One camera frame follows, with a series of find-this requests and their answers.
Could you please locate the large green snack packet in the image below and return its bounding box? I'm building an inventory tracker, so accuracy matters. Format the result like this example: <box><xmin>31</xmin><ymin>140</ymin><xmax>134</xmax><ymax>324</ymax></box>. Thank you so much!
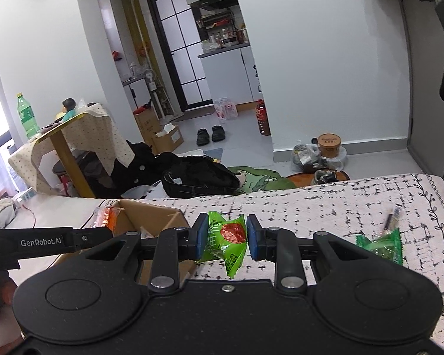
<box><xmin>356</xmin><ymin>227</ymin><xmax>403</xmax><ymax>265</ymax></box>

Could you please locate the orange snack packet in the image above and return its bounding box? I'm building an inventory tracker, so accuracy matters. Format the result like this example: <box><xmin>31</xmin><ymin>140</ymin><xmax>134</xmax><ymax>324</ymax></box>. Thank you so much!
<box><xmin>93</xmin><ymin>207</ymin><xmax>124</xmax><ymax>232</ymax></box>

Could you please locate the wooden side table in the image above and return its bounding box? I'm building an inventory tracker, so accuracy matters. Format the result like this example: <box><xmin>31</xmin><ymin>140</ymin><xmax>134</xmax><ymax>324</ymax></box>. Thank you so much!
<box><xmin>35</xmin><ymin>113</ymin><xmax>97</xmax><ymax>199</ymax></box>

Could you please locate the white kitchen cabinet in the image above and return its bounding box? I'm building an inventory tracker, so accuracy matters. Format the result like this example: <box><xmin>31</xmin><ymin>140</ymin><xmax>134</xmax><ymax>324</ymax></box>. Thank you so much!
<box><xmin>197</xmin><ymin>44</ymin><xmax>263</xmax><ymax>106</ymax></box>

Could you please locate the cartoon doll figure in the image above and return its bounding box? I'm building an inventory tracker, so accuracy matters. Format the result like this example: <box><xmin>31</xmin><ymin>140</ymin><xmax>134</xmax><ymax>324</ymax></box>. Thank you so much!
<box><xmin>57</xmin><ymin>98</ymin><xmax>78</xmax><ymax>123</ymax></box>

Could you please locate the small white box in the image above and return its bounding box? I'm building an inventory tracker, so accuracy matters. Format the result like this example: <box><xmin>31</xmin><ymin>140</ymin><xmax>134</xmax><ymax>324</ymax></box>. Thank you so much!
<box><xmin>15</xmin><ymin>188</ymin><xmax>38</xmax><ymax>203</ymax></box>

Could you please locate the green cartoon rug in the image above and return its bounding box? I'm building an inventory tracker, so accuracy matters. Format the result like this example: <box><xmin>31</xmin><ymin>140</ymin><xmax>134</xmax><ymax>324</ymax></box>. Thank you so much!
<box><xmin>227</xmin><ymin>166</ymin><xmax>297</xmax><ymax>195</ymax></box>

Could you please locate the green plastic bottle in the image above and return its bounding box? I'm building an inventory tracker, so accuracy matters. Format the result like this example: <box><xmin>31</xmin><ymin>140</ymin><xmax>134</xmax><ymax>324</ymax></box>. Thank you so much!
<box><xmin>17</xmin><ymin>92</ymin><xmax>41</xmax><ymax>140</ymax></box>

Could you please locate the tall cardboard floor box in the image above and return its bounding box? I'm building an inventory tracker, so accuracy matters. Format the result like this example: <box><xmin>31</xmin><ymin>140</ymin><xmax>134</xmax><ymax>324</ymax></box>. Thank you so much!
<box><xmin>133</xmin><ymin>107</ymin><xmax>160</xmax><ymax>143</ymax></box>

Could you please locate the orange round mat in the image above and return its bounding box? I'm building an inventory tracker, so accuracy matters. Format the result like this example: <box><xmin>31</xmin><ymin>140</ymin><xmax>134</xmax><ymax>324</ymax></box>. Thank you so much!
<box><xmin>286</xmin><ymin>170</ymin><xmax>350</xmax><ymax>188</ymax></box>

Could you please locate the green snack packet red picture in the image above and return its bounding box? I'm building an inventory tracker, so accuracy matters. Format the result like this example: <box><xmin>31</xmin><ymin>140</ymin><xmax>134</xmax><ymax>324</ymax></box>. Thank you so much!
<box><xmin>200</xmin><ymin>211</ymin><xmax>249</xmax><ymax>279</ymax></box>

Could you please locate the row of condiment bottles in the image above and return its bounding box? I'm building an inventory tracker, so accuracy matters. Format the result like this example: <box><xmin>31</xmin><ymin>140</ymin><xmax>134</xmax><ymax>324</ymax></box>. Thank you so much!
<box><xmin>206</xmin><ymin>26</ymin><xmax>250</xmax><ymax>47</ymax></box>

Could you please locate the white black patterned bedsheet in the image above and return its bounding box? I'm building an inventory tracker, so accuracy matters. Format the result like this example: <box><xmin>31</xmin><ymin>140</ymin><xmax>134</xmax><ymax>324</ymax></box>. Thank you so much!
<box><xmin>96</xmin><ymin>173</ymin><xmax>444</xmax><ymax>353</ymax></box>

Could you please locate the white standing fan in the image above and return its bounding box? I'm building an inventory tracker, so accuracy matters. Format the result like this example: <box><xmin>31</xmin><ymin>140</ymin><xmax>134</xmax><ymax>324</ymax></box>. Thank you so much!
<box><xmin>144</xmin><ymin>68</ymin><xmax>164</xmax><ymax>119</ymax></box>

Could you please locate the white cloth bag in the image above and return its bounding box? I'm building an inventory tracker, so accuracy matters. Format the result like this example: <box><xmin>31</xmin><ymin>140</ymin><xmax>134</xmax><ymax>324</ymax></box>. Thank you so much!
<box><xmin>0</xmin><ymin>197</ymin><xmax>16</xmax><ymax>228</ymax></box>

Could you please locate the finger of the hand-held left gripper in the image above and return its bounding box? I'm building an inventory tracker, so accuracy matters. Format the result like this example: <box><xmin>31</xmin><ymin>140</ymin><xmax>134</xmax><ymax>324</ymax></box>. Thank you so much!
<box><xmin>72</xmin><ymin>226</ymin><xmax>114</xmax><ymax>253</ymax></box>

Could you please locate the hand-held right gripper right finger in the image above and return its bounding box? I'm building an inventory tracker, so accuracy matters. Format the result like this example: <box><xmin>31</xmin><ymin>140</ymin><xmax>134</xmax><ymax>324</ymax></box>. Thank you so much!
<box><xmin>246</xmin><ymin>214</ymin><xmax>383</xmax><ymax>293</ymax></box>

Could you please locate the side table with cloth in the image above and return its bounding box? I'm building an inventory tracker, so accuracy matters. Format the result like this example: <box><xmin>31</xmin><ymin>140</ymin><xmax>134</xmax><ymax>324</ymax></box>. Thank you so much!
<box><xmin>8</xmin><ymin>102</ymin><xmax>134</xmax><ymax>195</ymax></box>

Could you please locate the person's left hand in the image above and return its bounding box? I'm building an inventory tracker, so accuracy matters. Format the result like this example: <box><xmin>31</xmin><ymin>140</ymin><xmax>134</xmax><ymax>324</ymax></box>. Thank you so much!
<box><xmin>0</xmin><ymin>270</ymin><xmax>25</xmax><ymax>353</ymax></box>

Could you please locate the black range hood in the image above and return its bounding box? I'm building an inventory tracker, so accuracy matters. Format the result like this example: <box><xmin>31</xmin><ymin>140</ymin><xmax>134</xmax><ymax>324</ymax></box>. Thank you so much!
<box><xmin>189</xmin><ymin>0</ymin><xmax>238</xmax><ymax>8</ymax></box>

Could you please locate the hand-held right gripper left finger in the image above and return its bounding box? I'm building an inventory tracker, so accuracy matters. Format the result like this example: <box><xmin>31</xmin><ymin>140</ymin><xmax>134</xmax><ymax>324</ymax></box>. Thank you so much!
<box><xmin>85</xmin><ymin>214</ymin><xmax>210</xmax><ymax>292</ymax></box>

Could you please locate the open cardboard floor box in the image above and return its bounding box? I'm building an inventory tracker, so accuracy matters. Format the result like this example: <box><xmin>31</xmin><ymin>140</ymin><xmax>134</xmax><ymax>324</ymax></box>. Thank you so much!
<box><xmin>151</xmin><ymin>123</ymin><xmax>185</xmax><ymax>154</ymax></box>

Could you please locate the grey wardrobe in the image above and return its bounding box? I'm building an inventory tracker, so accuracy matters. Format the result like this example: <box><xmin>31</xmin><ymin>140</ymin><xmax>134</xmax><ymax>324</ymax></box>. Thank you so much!
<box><xmin>400</xmin><ymin>0</ymin><xmax>444</xmax><ymax>179</ymax></box>

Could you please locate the pink printed plastic bag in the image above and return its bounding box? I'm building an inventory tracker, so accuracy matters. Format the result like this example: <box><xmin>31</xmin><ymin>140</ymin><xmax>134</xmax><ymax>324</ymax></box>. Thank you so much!
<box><xmin>213</xmin><ymin>97</ymin><xmax>238</xmax><ymax>121</ymax></box>

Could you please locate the brown cardboard box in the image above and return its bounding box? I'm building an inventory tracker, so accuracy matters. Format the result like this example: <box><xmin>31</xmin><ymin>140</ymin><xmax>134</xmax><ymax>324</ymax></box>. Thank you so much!
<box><xmin>55</xmin><ymin>199</ymin><xmax>201</xmax><ymax>286</ymax></box>

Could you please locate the black framed glass door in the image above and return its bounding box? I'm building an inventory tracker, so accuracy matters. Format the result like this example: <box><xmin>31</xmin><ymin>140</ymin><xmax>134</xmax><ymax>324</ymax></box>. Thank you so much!
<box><xmin>146</xmin><ymin>0</ymin><xmax>214</xmax><ymax>112</ymax></box>

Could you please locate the clear plastic bag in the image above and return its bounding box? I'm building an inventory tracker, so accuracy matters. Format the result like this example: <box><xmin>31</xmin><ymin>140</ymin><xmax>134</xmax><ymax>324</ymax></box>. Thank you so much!
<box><xmin>292</xmin><ymin>143</ymin><xmax>349</xmax><ymax>175</ymax></box>

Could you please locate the small clear brown packet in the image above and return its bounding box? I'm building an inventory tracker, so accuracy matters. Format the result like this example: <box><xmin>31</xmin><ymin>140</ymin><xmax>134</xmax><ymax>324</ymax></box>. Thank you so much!
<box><xmin>383</xmin><ymin>205</ymin><xmax>404</xmax><ymax>236</ymax></box>

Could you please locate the small dark bag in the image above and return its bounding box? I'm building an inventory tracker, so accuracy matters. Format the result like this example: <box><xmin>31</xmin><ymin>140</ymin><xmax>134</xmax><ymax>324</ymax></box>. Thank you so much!
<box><xmin>313</xmin><ymin>169</ymin><xmax>337</xmax><ymax>186</ymax></box>

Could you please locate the brown lidded paper tub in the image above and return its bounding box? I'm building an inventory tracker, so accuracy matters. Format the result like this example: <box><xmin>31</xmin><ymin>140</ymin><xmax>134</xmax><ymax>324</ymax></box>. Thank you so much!
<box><xmin>317</xmin><ymin>133</ymin><xmax>343</xmax><ymax>160</ymax></box>

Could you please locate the red oil bottle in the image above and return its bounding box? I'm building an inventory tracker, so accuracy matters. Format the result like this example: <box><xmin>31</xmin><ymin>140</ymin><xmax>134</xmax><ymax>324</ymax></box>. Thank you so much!
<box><xmin>255</xmin><ymin>99</ymin><xmax>272</xmax><ymax>137</ymax></box>

